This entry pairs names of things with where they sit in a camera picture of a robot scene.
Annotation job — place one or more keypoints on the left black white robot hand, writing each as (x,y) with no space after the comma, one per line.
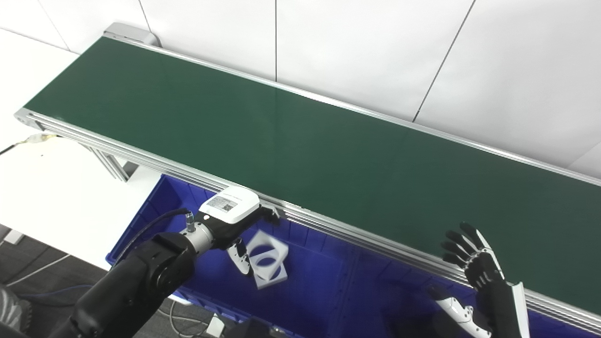
(230,206)

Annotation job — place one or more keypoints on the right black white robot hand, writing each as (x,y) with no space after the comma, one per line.
(488,277)

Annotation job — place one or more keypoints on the white block with round hole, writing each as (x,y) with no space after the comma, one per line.
(277,249)

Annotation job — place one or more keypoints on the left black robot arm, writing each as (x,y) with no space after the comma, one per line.
(136,286)

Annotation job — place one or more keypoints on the blue plastic bin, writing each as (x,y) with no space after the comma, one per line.
(310,291)
(399,300)

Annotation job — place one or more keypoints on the green conveyor belt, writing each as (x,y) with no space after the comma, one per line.
(300,136)
(328,225)

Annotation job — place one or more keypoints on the aluminium conveyor leg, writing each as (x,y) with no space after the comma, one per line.
(112,164)

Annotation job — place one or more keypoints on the grey conveyor end cap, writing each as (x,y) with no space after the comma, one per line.
(131,34)

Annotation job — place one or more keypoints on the white power adapter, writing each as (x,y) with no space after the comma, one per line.
(217,326)

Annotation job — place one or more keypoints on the white floor block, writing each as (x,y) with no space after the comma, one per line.
(11,237)

